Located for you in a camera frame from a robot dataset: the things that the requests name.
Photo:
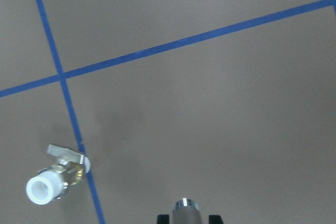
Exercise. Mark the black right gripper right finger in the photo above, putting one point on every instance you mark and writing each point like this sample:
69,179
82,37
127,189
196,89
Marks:
215,219

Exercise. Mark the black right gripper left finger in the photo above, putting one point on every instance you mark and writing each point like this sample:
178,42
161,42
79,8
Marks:
163,219

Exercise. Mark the chrome threaded pipe fitting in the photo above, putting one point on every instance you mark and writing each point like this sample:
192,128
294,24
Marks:
186,211

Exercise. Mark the brass PPR ball valve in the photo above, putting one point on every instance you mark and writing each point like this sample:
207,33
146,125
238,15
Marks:
52,182

